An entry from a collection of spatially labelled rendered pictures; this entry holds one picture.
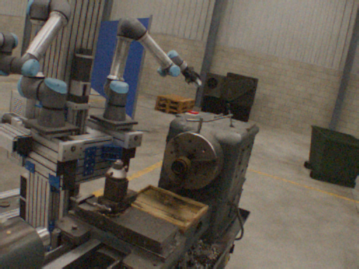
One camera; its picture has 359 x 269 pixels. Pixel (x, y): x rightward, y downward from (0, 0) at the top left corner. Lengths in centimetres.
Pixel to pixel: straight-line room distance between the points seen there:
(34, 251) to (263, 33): 1137
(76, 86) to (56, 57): 20
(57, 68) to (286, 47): 1030
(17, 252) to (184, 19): 1225
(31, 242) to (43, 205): 135
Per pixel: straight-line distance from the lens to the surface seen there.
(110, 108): 204
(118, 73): 215
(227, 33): 1212
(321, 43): 1166
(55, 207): 220
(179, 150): 171
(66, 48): 190
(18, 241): 83
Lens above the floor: 160
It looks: 13 degrees down
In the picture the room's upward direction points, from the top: 11 degrees clockwise
